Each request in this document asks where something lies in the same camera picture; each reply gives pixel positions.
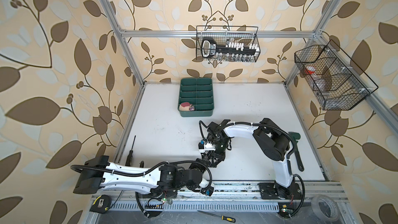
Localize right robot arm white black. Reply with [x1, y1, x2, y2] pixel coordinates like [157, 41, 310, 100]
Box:
[198, 118, 297, 199]

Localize green plastic divided tray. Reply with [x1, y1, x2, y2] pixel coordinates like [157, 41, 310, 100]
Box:
[177, 78, 215, 117]

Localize clear tape roll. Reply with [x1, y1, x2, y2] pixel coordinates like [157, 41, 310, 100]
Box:
[311, 195, 341, 222]

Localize black wire basket wall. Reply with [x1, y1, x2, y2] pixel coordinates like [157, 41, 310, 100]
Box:
[294, 39, 379, 111]
[195, 25, 261, 63]

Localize beige sock maroon purple stripes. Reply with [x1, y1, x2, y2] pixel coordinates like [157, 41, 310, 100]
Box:
[179, 102, 195, 112]

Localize black wire basket right wall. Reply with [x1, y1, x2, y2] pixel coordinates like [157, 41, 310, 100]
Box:
[294, 39, 379, 111]

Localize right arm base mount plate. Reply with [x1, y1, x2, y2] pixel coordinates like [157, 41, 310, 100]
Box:
[258, 181, 302, 200]

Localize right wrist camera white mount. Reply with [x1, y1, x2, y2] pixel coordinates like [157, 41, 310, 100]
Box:
[198, 140, 216, 153]

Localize black yellow screwdriver on table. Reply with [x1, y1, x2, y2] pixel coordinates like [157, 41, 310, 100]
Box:
[125, 136, 136, 167]

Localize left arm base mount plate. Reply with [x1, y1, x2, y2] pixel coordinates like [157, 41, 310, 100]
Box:
[138, 188, 178, 199]

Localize black wire basket back wall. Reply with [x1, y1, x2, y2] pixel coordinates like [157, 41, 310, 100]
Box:
[195, 25, 261, 63]

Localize black yellow tape measure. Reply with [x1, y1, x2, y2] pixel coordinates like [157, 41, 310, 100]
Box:
[90, 195, 112, 214]

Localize black socket set rail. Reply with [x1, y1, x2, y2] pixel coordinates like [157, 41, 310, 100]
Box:
[199, 37, 261, 58]

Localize yellow black handled screwdriver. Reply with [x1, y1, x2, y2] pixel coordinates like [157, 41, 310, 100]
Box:
[197, 210, 236, 223]

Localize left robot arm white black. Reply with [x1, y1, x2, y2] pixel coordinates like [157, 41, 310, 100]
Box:
[70, 156, 214, 196]

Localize red lidded container in basket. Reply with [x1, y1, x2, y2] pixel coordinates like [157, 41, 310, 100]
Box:
[303, 66, 316, 76]

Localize aluminium front rail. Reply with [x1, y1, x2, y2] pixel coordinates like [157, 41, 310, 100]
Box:
[82, 180, 358, 224]

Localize green pipe wrench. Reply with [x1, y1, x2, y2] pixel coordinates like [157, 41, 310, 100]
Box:
[289, 132, 305, 172]

